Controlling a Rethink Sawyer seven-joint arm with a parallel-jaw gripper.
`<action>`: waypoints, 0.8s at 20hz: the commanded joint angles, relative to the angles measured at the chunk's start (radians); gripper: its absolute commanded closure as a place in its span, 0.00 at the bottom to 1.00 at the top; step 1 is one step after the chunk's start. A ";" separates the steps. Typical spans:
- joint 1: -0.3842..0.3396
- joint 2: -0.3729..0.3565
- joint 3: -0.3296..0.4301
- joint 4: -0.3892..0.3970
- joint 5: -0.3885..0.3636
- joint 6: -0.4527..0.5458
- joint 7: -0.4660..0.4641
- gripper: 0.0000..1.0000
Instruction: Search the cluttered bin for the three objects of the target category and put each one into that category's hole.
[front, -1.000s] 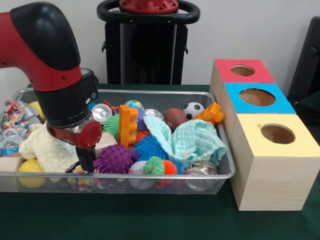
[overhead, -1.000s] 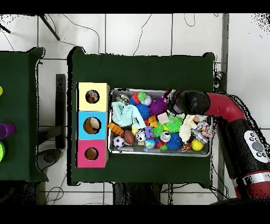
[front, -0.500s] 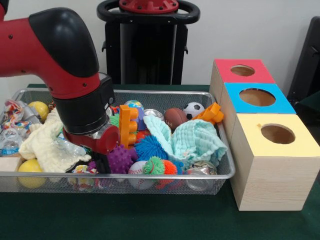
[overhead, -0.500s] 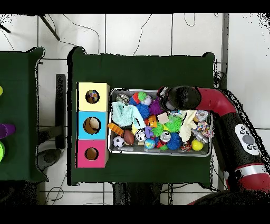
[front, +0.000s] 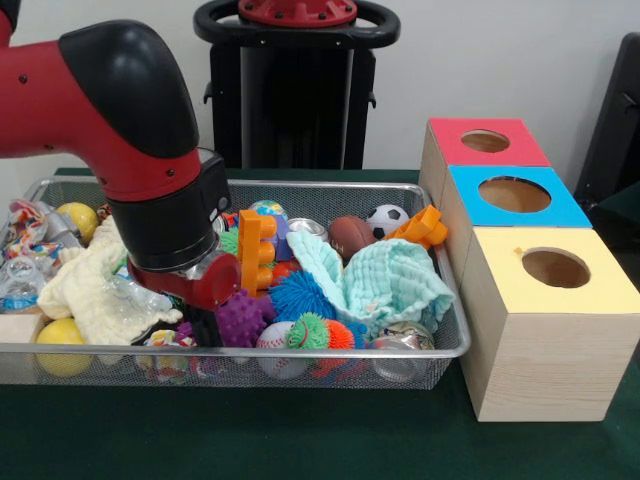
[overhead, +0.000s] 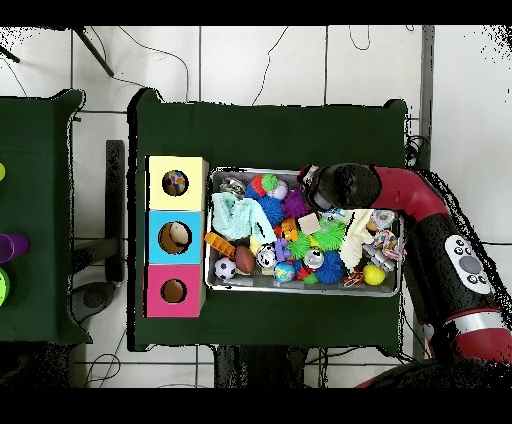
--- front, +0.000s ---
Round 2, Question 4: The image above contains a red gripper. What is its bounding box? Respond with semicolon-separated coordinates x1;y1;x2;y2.
127;252;245;348

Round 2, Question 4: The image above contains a brown toy football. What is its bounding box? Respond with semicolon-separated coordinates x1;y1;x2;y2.
328;214;379;261

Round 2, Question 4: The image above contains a long orange toy block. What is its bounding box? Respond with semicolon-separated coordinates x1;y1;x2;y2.
384;203;449;250

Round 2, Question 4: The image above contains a silver mesh bin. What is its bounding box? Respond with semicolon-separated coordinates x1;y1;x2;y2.
0;175;472;392

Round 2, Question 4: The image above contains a wooden box with three holes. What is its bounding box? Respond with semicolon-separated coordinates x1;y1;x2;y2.
418;117;640;424

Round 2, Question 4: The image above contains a purple spiky rubber ball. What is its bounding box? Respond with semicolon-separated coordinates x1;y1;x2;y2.
215;288;277;349

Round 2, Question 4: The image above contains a small colourful patterned cloth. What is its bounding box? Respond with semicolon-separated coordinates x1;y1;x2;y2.
134;328;200;384

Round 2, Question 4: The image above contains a dark green tablecloth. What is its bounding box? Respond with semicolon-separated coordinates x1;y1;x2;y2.
595;180;640;236
0;167;640;480

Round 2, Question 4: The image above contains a cream yellow cloth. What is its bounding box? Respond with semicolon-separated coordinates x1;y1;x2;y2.
37;214;184;347

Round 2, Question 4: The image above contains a blue globe ball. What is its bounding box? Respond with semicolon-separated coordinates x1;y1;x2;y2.
248;199;290;224

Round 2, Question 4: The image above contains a yellow ball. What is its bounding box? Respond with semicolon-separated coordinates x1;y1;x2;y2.
34;318;94;377
54;201;100;246

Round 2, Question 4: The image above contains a mint green cloth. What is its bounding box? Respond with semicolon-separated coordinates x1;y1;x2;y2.
284;229;457;334

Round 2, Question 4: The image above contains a black and white soccer ball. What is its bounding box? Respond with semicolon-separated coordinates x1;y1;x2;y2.
366;203;411;240

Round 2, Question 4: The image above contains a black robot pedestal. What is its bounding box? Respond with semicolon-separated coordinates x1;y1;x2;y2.
192;0;401;170

